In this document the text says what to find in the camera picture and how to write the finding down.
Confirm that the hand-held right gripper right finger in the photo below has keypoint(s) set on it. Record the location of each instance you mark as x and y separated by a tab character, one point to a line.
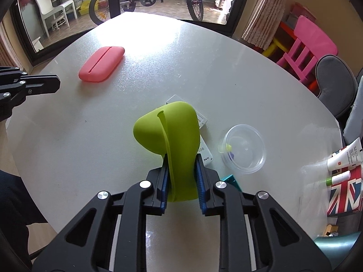
200	187

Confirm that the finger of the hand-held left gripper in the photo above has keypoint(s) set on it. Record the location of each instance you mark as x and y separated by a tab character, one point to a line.
42	83
11	72

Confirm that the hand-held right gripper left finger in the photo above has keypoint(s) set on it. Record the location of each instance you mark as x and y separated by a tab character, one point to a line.
163	187

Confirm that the green silicone case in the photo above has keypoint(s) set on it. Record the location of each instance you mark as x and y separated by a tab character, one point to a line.
178	136

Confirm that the pink silicone case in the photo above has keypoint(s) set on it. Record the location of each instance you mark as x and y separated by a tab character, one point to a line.
102	65

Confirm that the teal toy block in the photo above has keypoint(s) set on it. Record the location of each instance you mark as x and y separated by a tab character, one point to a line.
231	180

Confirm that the clear round plastic container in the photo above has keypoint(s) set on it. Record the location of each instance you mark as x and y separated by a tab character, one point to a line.
249	158

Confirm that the small white card box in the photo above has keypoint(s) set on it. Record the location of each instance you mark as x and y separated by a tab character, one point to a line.
202	121

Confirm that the white plastic chair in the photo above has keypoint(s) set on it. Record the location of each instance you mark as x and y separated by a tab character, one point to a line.
46	8

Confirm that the yellow plastic bin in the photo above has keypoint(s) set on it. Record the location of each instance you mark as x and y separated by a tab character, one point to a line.
84	8

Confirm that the small green-capped white tube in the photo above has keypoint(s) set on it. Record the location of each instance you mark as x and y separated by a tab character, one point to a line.
339	179

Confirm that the flag print tissue box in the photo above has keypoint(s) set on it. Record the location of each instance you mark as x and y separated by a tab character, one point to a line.
346	198

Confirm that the white cream tube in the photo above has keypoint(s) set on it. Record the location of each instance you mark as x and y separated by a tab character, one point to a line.
346	155

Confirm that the teal thermos bottle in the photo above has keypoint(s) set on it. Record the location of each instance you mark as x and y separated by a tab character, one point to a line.
340	243

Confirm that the yellow child stool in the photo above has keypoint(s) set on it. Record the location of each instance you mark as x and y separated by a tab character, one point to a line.
273	48

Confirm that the light grey pillow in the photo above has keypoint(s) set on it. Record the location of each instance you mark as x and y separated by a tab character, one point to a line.
354	119

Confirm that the grey sofa with cushion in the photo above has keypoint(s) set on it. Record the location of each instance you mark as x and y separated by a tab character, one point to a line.
336	85

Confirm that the red child table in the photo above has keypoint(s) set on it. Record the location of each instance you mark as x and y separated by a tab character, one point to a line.
285	27

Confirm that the pink patterned curtain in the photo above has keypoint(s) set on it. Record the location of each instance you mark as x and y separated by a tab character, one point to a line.
263	11

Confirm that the pink child chair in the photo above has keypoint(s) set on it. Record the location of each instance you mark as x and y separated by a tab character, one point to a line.
314	36

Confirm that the pink storage box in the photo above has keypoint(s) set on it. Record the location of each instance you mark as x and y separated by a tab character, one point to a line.
305	11

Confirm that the black sliding door frame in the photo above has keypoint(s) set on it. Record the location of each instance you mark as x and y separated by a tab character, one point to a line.
235	14

